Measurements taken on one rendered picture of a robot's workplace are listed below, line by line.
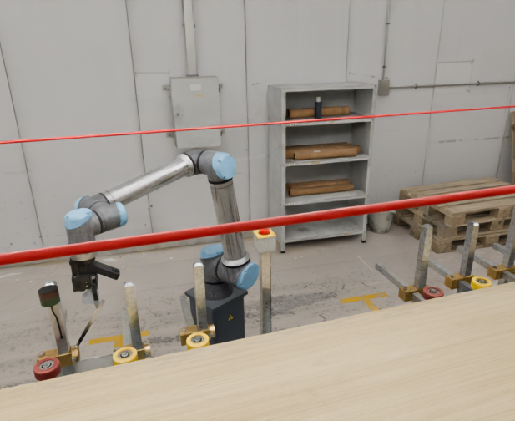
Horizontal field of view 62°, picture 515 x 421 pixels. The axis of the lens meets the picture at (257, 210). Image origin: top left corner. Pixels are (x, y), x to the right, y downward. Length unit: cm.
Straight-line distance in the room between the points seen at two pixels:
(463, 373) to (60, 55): 363
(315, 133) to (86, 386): 344
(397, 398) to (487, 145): 444
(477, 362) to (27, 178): 374
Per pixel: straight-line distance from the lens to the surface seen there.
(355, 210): 36
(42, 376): 164
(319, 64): 437
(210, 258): 229
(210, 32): 410
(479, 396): 153
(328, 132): 447
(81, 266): 166
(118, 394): 148
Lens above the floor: 187
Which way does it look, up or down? 21 degrees down
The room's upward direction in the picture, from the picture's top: 1 degrees counter-clockwise
